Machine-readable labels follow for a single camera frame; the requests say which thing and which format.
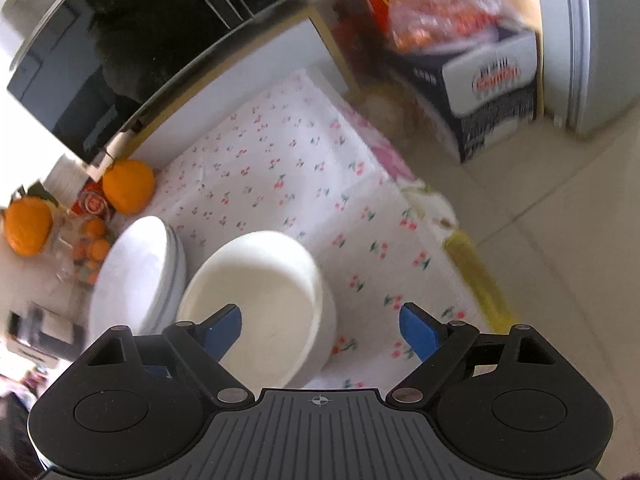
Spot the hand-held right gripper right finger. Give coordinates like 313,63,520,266
391,302,566,405

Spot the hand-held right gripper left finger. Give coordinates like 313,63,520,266
75,304,251,405

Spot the white plate with grey print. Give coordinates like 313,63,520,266
90,216,173,337

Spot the yellow cloth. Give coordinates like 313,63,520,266
444,230,517,332

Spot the glass jar of kumquats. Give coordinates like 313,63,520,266
45,210,112,287

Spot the pink floral cloth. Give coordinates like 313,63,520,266
369,127,422,187

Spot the red round tin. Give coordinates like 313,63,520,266
70,182,118,224

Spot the cherry print tablecloth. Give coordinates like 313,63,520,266
145,67,496,391

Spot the large orange with leaves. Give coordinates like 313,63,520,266
4,195,54,257

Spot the stack of white paper cups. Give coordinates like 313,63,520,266
45,155,97,197

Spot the dark box with white side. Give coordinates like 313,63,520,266
395,25,544,164

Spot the black microwave oven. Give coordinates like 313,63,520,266
7,0,311,166

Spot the plastic bag of oranges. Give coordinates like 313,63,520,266
385,0,511,54

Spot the white refrigerator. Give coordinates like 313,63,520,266
560,0,640,137

